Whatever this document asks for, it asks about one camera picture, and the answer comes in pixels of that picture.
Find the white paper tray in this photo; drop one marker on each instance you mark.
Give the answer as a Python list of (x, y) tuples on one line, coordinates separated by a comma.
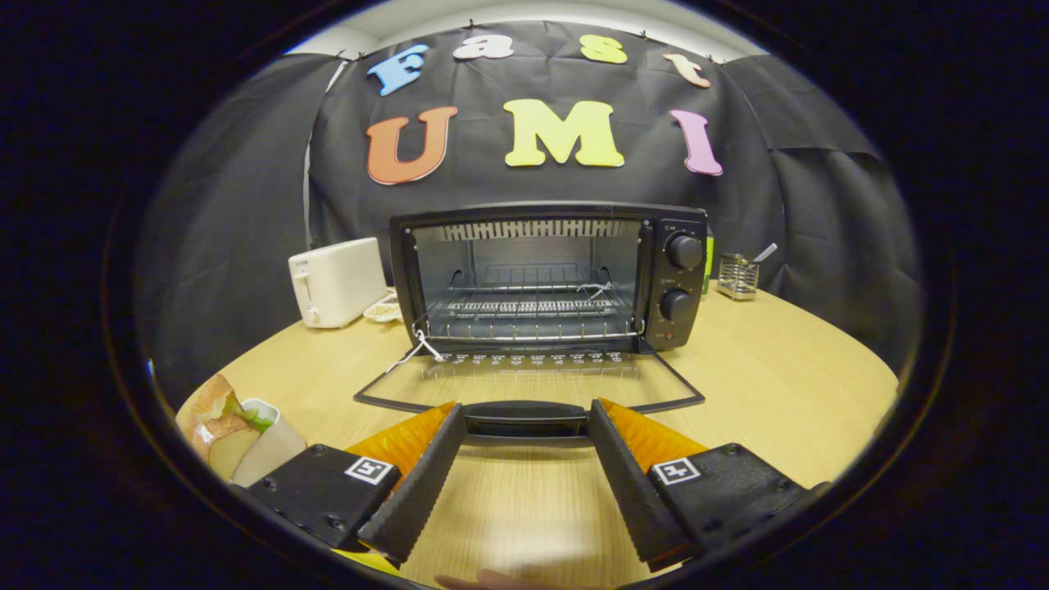
[(274, 451)]

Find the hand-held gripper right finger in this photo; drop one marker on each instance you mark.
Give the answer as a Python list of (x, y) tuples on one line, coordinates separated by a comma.
[(627, 483)]

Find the toast sandwich with lettuce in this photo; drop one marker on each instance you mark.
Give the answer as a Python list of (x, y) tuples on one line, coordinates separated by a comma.
[(220, 426)]

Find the black toaster oven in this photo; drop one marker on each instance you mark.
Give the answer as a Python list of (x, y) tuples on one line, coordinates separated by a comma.
[(684, 279)]

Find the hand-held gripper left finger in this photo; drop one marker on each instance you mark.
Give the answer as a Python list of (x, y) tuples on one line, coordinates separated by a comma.
[(422, 492)]

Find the metal utensil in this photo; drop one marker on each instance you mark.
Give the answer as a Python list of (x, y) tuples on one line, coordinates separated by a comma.
[(766, 251)]

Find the white pop-up toaster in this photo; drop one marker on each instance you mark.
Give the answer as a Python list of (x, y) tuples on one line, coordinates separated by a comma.
[(336, 283)]

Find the small white snack dish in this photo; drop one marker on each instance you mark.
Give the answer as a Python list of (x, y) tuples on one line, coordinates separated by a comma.
[(383, 310)]

